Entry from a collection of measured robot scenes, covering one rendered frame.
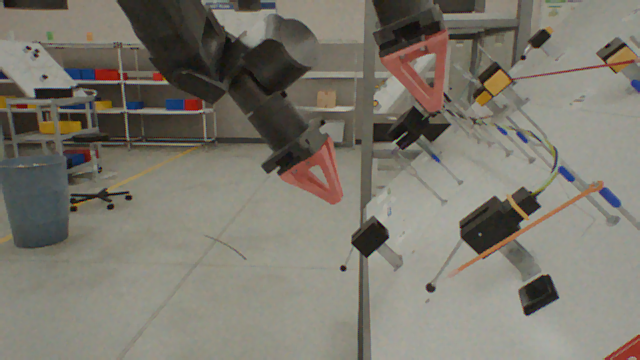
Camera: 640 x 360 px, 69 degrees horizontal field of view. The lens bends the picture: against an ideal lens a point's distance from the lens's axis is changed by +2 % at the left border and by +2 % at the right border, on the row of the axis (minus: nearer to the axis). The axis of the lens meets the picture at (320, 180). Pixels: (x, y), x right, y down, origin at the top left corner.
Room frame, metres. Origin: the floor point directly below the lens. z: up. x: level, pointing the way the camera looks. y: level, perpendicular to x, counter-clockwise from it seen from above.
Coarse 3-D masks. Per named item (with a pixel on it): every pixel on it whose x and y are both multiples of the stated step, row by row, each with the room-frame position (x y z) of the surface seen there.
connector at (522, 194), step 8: (520, 192) 0.51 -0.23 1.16; (528, 192) 0.50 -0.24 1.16; (504, 200) 0.53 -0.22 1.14; (520, 200) 0.50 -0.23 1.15; (528, 200) 0.49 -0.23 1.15; (536, 200) 0.51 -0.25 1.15; (504, 208) 0.51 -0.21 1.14; (512, 208) 0.50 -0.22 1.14; (520, 208) 0.49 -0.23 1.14; (528, 208) 0.49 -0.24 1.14; (536, 208) 0.49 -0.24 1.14; (512, 216) 0.50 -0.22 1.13; (520, 216) 0.50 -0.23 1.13
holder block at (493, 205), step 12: (492, 204) 0.52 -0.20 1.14; (468, 216) 0.54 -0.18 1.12; (480, 216) 0.51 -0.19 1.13; (492, 216) 0.50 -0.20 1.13; (504, 216) 0.49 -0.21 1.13; (468, 228) 0.51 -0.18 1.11; (480, 228) 0.50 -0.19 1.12; (492, 228) 0.50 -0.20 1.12; (504, 228) 0.49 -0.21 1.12; (516, 228) 0.49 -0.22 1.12; (468, 240) 0.51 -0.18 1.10; (480, 240) 0.50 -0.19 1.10; (492, 240) 0.50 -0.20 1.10; (480, 252) 0.50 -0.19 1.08; (492, 252) 0.50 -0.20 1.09
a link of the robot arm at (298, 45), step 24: (264, 24) 0.49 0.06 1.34; (288, 24) 0.50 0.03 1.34; (240, 48) 0.51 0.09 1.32; (264, 48) 0.49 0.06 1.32; (288, 48) 0.48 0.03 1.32; (312, 48) 0.51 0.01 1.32; (192, 72) 0.49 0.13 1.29; (264, 72) 0.50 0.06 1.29; (288, 72) 0.50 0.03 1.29; (216, 96) 0.52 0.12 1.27
